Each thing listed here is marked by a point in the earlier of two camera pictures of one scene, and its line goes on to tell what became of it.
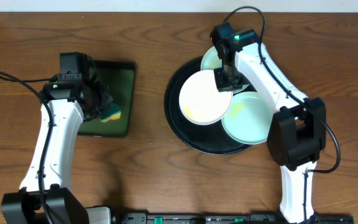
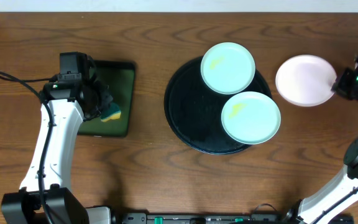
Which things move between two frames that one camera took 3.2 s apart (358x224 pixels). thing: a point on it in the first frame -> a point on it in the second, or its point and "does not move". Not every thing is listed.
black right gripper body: [229, 84] -> [344, 84]
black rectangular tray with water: [119, 77] does not move
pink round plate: [200, 100] -> [305, 80]
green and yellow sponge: [113, 112] does not move
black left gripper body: [103, 99] does not move
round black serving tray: [211, 138] does not move
